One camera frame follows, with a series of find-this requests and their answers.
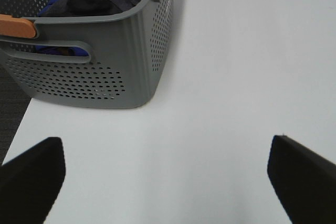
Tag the grey perforated plastic basket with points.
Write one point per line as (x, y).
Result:
(127, 53)

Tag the blue towel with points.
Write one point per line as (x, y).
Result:
(60, 51)

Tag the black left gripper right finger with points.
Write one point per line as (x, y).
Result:
(303, 181)

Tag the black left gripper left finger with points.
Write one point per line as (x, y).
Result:
(31, 182)

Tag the orange basket handle grip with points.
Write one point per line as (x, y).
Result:
(16, 27)

